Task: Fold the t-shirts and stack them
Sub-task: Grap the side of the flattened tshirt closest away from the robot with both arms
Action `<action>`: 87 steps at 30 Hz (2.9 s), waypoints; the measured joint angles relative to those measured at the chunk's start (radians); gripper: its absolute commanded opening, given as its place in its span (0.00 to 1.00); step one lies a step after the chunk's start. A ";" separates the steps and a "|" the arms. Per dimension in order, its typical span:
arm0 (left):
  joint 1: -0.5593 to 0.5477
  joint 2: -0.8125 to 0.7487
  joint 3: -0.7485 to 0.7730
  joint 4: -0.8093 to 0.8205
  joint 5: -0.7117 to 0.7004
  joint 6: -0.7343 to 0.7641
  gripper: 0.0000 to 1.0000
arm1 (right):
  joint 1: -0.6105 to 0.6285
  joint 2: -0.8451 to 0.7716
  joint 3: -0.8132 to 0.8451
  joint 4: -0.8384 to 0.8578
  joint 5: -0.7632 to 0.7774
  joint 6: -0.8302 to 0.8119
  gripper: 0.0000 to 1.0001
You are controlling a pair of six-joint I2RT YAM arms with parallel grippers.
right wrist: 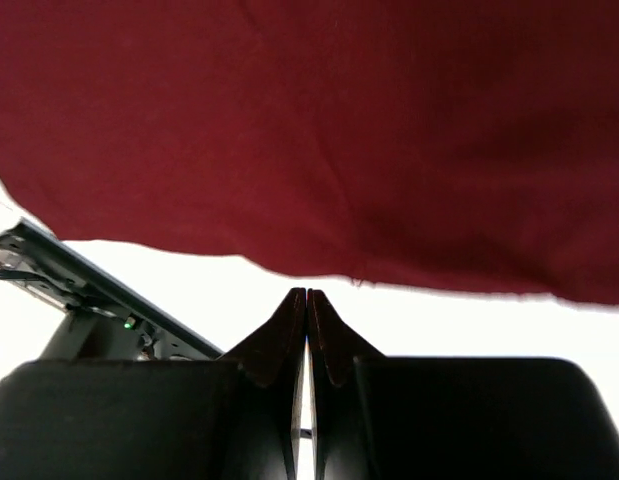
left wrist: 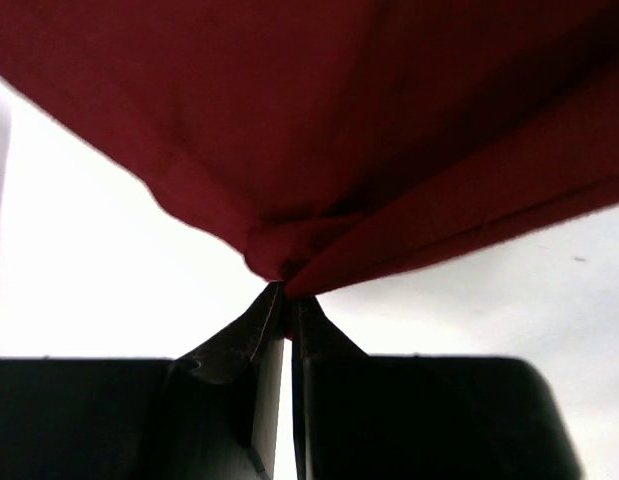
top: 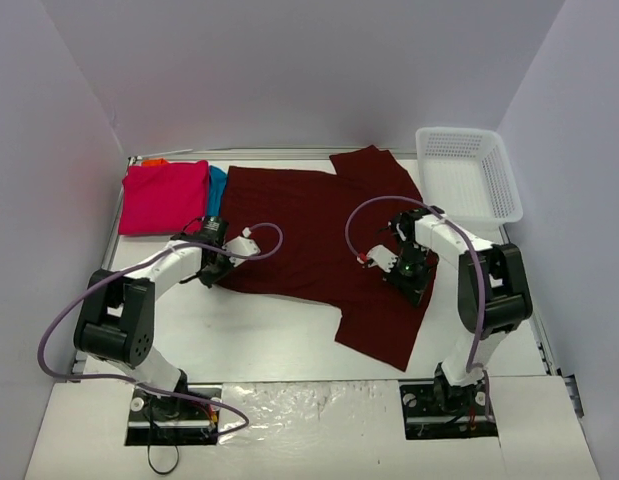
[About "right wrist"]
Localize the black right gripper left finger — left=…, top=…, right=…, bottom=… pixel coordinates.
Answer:
left=0, top=288, right=306, bottom=479

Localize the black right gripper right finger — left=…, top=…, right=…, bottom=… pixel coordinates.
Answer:
left=306, top=290, right=619, bottom=479

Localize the dark red t shirt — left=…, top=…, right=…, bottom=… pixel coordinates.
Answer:
left=0, top=1, right=619, bottom=305

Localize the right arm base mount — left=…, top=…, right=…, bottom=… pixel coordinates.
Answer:
left=0, top=220, right=223, bottom=361

